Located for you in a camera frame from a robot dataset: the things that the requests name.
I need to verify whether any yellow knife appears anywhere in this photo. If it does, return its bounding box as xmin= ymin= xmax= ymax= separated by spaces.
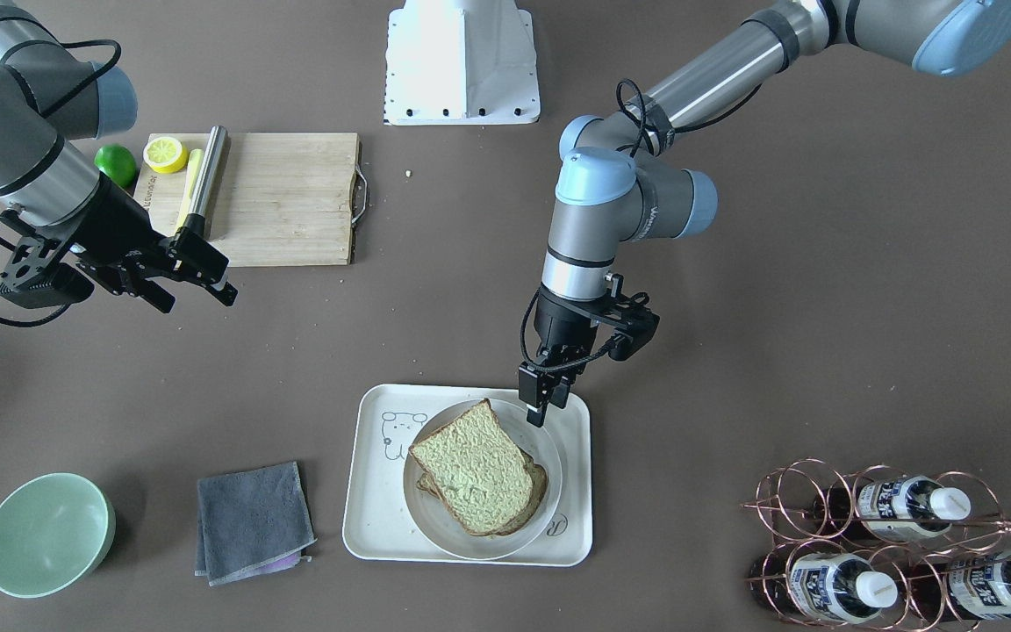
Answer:
xmin=174 ymin=148 xmax=204 ymax=236

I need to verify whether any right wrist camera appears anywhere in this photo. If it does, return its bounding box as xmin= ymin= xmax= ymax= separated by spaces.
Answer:
xmin=0 ymin=227 xmax=95 ymax=309

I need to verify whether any half lemon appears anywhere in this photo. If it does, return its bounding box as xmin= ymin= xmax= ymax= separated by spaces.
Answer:
xmin=143 ymin=136 xmax=190 ymax=175

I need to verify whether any grey folded cloth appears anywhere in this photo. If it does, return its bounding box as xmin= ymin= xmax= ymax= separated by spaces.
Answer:
xmin=194 ymin=461 xmax=317 ymax=585

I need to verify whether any white round plate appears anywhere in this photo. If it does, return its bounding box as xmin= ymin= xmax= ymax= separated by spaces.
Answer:
xmin=404 ymin=399 xmax=562 ymax=561

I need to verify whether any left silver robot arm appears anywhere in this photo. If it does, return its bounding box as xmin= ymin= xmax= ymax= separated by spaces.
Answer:
xmin=519 ymin=1 xmax=1011 ymax=427

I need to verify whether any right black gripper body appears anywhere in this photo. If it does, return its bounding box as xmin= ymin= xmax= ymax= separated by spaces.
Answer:
xmin=59 ymin=175 xmax=229 ymax=297

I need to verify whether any copper wire bottle rack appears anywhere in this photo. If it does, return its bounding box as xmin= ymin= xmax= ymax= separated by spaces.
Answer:
xmin=745 ymin=457 xmax=1011 ymax=631

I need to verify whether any mint green bowl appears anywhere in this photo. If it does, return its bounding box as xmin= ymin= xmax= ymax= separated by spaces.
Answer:
xmin=0 ymin=472 xmax=116 ymax=599

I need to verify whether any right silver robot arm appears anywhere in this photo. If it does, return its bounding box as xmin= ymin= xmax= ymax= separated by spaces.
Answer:
xmin=0 ymin=1 xmax=237 ymax=315

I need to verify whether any tea bottle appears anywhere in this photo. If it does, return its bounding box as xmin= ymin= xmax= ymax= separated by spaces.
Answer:
xmin=747 ymin=545 xmax=900 ymax=624
xmin=907 ymin=551 xmax=1011 ymax=621
xmin=807 ymin=475 xmax=972 ymax=547

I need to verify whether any wooden cutting board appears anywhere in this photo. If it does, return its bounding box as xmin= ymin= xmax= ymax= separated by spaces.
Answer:
xmin=133 ymin=133 xmax=360 ymax=268

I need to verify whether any cream rabbit tray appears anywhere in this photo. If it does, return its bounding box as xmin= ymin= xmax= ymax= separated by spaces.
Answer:
xmin=342 ymin=384 xmax=593 ymax=567

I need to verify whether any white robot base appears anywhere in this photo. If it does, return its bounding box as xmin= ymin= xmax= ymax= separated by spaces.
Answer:
xmin=383 ymin=1 xmax=541 ymax=126

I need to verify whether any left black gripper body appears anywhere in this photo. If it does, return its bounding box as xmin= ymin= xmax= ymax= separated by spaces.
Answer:
xmin=519 ymin=285 xmax=605 ymax=403

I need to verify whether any steel handled brush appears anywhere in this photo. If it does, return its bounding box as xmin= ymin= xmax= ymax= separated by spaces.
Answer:
xmin=181 ymin=126 xmax=228 ymax=236

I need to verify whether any green lime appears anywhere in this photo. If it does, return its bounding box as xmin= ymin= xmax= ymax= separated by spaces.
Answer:
xmin=93 ymin=143 xmax=137 ymax=190

